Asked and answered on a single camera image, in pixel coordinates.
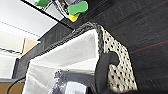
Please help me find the green yellow toy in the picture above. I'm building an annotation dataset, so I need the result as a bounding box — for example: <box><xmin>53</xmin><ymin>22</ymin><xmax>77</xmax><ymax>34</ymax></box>
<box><xmin>67</xmin><ymin>0</ymin><xmax>90</xmax><ymax>23</ymax></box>

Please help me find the black wire shelf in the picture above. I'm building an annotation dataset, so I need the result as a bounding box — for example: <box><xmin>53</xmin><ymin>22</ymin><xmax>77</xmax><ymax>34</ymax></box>
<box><xmin>19</xmin><ymin>0</ymin><xmax>92</xmax><ymax>32</ymax></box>

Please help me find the thin black cable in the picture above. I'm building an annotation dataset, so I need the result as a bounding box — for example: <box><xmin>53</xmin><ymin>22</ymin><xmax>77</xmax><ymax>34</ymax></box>
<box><xmin>6</xmin><ymin>75</ymin><xmax>28</xmax><ymax>94</ymax></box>

